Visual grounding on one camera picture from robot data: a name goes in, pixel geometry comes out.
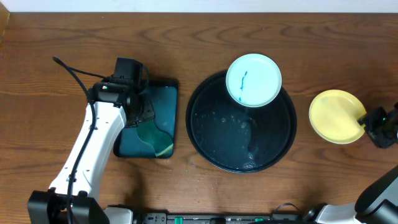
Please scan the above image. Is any light blue plate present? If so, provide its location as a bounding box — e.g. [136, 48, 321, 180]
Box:
[225, 54, 282, 108]

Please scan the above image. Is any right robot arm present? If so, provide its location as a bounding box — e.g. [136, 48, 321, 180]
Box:
[302, 105, 397, 224]

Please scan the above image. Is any left black cable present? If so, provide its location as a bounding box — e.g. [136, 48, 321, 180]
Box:
[52, 55, 125, 224]

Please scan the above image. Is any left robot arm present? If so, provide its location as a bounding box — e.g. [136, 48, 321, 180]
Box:
[27, 82, 154, 223]

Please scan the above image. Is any green yellow sponge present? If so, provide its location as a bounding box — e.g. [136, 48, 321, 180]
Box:
[136, 120, 174, 159]

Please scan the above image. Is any round black tray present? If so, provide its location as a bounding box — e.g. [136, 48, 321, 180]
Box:
[185, 71, 297, 173]

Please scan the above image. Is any yellow plate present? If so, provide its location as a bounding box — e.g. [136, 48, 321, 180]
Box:
[308, 90, 366, 144]

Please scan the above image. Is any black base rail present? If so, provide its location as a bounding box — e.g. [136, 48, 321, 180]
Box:
[105, 203, 312, 224]

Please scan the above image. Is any black rectangular water tray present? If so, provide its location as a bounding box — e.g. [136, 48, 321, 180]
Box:
[113, 80, 178, 158]

